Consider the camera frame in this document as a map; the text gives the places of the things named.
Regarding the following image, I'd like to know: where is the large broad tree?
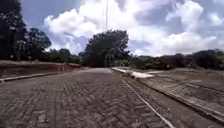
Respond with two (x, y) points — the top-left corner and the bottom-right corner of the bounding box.
(81, 29), (131, 69)

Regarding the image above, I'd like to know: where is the kerb with white painted sections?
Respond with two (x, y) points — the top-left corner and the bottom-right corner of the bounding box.
(111, 66), (224, 123)

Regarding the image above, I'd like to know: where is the grey-brown brick paver road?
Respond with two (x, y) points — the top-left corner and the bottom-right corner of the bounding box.
(0, 67), (224, 128)

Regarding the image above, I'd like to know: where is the brick paved side strip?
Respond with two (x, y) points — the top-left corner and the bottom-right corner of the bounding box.
(139, 68), (224, 115)

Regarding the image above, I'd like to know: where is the row of low trees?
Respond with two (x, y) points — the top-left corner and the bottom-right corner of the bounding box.
(128, 48), (224, 71)

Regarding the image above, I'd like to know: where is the bare earth bank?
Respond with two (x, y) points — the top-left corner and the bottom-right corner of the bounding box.
(0, 59), (85, 80)

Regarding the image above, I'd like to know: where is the grey concrete kerb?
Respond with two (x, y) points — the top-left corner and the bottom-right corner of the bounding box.
(0, 71), (65, 84)

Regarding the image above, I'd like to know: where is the row of tall dark trees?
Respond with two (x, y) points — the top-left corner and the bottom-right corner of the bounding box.
(0, 0), (82, 65)

